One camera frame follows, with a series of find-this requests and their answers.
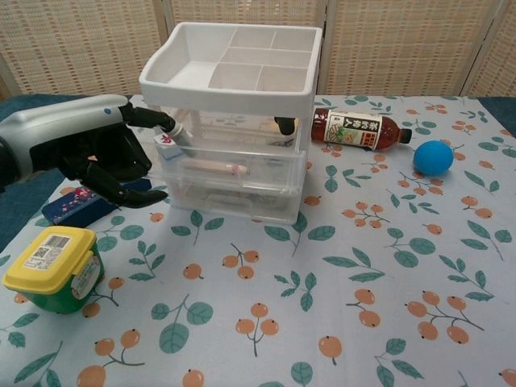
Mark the floral fruit print tablecloth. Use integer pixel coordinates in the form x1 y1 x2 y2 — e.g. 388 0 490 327
0 94 516 387

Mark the white mahjong tile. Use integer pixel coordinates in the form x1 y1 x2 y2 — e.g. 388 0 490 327
154 131 182 160

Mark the brown tea bottle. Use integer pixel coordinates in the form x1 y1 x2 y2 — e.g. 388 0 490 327
310 107 413 153

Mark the small black cup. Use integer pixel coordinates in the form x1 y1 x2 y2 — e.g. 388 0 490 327
273 115 295 136

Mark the white plastic drawer organizer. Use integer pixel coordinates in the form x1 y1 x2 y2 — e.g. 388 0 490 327
139 22 323 223

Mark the woven bamboo folding screen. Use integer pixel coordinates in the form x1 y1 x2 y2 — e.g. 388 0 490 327
0 0 516 98

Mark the clear plastic drawer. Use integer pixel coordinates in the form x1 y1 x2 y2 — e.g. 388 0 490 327
167 181 302 223

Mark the clear drawer holding pen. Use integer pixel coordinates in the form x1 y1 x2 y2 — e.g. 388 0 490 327
155 135 308 191

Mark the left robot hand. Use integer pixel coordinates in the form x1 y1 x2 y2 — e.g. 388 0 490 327
0 93 194 210

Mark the blue ball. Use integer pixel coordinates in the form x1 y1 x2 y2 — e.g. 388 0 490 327
414 139 455 177

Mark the wooden pen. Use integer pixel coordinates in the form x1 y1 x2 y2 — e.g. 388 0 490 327
183 160 252 177

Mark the navy blue floral box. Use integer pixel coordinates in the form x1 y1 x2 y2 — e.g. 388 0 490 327
41 179 153 227

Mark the green tub with yellow lid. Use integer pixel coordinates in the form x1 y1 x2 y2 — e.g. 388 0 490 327
2 225 106 315

